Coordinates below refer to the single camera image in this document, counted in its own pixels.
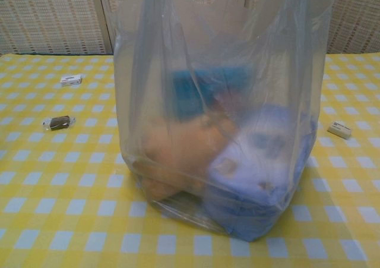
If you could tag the orange plush toy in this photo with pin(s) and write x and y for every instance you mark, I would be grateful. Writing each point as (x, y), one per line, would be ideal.
(178, 143)

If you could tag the white eraser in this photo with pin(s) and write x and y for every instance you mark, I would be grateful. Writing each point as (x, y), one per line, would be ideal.
(340, 129)

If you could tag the blue and white packet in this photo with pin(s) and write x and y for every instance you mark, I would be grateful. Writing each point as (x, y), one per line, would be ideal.
(252, 167)

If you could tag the woven folding screen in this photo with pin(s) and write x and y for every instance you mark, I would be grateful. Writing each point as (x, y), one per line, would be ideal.
(44, 12)

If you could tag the small white staple box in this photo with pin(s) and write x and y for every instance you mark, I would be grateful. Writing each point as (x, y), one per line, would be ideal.
(71, 80)

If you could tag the yellow checked tablecloth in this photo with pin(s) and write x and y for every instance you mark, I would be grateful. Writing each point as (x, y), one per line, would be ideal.
(59, 190)

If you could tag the teal box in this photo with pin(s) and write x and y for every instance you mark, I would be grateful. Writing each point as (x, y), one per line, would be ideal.
(190, 92)

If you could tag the wrapped brown candy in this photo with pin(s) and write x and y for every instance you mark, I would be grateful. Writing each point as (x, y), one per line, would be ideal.
(58, 122)

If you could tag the transparent plastic bag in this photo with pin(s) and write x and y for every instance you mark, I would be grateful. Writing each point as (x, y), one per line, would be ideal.
(178, 42)

